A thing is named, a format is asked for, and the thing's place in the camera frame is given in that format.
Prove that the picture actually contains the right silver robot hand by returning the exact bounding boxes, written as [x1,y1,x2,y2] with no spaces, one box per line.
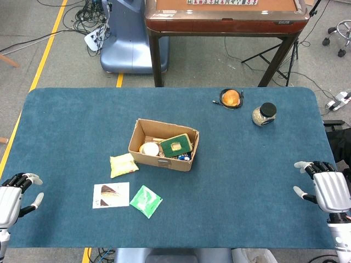
[292,161,351,214]

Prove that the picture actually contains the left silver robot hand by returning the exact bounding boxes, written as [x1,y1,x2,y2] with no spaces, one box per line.
[0,172,44,228]

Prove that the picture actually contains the white picture card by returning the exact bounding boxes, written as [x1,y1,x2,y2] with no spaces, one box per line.
[92,181,131,209]

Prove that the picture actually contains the yellow snack packet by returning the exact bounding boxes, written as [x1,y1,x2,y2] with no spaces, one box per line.
[109,152,140,179]

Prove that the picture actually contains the green sachet packet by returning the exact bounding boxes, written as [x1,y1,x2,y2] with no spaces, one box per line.
[129,185,163,219]

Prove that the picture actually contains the open cardboard box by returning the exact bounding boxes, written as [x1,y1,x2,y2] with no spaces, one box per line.
[128,118,200,173]

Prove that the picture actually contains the dark green box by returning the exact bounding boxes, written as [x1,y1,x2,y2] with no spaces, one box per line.
[160,133,193,158]

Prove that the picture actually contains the white red power strip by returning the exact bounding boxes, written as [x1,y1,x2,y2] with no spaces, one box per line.
[325,91,351,112]

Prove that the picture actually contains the blue felt table mat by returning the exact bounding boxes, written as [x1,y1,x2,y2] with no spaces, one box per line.
[0,87,345,250]

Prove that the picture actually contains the glass jar black lid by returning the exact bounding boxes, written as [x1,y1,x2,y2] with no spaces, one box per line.
[252,102,277,127]

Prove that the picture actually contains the black tripod stand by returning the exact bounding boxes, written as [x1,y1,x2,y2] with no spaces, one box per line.
[241,0,323,87]

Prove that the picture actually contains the white round lid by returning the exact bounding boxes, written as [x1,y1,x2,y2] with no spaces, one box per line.
[139,141,160,157]

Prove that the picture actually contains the wooden sticks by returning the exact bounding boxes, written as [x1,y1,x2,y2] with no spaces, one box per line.
[144,136,166,145]

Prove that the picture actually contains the chrome wheeled stool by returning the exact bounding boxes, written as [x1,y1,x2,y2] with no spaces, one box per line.
[322,19,351,58]

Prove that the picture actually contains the grey blue robot torso base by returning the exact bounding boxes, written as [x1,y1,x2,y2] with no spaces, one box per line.
[114,248,234,263]

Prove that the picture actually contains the white power strip with plugs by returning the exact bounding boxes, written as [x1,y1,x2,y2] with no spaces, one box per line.
[84,26,109,52]

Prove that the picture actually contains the brown mahjong table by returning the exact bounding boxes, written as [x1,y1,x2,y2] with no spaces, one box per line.
[144,0,309,88]

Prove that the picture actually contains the row of face-up mahjong tiles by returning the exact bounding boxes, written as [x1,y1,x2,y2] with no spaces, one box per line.
[187,0,258,5]

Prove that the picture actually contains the long black floor cable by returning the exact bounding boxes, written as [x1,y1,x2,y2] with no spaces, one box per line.
[224,37,339,101]

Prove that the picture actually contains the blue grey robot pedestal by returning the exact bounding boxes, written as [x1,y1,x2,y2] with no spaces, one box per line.
[100,0,170,74]

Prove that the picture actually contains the tangle of black cables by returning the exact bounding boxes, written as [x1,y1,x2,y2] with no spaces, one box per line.
[37,0,110,57]

